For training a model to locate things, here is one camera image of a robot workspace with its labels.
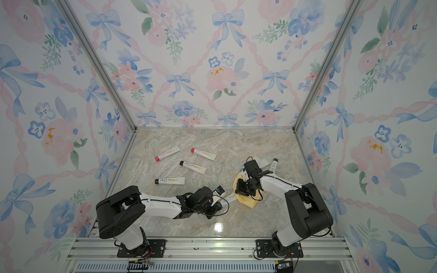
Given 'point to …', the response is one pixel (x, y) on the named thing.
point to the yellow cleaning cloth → (250, 201)
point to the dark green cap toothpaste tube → (227, 200)
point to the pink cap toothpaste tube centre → (204, 154)
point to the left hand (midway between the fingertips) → (221, 205)
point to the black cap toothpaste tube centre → (196, 168)
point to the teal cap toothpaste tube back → (243, 173)
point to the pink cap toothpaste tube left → (174, 150)
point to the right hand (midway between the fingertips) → (238, 191)
